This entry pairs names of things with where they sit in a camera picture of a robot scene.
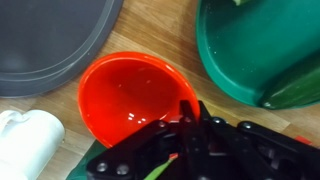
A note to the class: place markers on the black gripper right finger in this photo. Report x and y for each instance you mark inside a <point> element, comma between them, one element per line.
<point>253,146</point>

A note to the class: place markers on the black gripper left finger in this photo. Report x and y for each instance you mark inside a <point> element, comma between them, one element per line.
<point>140,146</point>

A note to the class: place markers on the orange plastic bowl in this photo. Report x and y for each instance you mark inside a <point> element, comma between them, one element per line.
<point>126,96</point>

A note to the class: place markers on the dark green plastic cup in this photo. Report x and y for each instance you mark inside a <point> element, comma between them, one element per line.
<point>81,166</point>

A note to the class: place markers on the whole cucumber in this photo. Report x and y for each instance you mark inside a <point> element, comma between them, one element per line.
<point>293,90</point>

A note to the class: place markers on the dark green plate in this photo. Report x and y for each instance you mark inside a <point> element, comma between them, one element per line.
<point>253,50</point>

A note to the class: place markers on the white mug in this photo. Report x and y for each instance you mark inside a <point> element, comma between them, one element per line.
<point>26,143</point>

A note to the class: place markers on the round grey tray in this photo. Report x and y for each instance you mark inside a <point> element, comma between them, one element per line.
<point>50,40</point>

